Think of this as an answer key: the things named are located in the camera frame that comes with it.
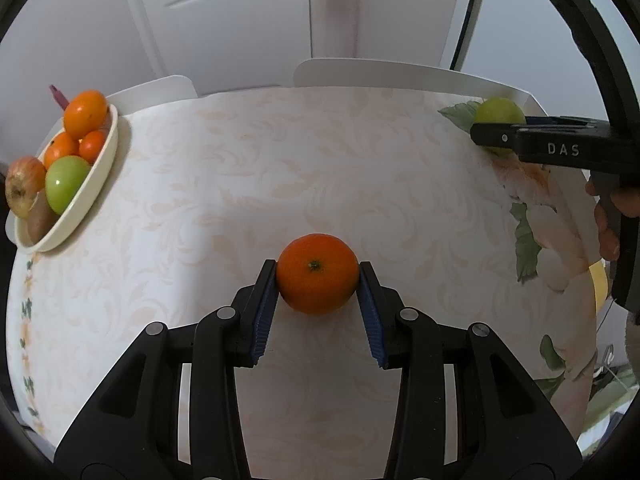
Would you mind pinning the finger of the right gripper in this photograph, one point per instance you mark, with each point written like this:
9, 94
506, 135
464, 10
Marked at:
563, 122
495, 135

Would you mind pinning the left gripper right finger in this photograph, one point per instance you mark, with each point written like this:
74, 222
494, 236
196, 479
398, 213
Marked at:
466, 408

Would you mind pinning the large orange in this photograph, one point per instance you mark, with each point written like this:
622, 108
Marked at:
86, 113

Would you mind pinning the white floral tablecloth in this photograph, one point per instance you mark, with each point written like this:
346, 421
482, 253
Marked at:
202, 192

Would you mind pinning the person's right hand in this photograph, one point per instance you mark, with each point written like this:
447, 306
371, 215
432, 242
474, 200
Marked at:
628, 203

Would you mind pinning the yellow-red apple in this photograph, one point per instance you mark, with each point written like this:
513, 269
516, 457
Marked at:
24, 181

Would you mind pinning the yellow seat cushion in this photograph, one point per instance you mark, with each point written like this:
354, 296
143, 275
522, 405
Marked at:
600, 283

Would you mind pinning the white wardrobe door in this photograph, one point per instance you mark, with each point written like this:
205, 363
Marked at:
527, 45

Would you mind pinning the white tray table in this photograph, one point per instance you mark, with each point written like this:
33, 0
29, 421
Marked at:
341, 72

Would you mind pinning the small mandarin orange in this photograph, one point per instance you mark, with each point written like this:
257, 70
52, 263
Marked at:
90, 146

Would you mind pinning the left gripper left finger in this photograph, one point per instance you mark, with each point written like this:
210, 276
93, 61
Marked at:
167, 409

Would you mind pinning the small tangerine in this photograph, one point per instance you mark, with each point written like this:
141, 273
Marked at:
317, 274

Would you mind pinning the cream duck-pattern bowl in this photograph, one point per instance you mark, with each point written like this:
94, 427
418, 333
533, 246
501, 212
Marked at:
88, 192

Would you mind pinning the pink handled broom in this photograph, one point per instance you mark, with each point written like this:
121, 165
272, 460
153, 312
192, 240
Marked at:
59, 97

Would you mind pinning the medium orange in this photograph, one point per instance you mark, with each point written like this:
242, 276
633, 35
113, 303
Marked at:
60, 146

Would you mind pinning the brown kiwi with sticker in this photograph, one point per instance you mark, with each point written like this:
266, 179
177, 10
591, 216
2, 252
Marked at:
40, 218

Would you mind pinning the green apple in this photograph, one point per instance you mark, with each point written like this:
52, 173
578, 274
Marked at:
499, 110
63, 180

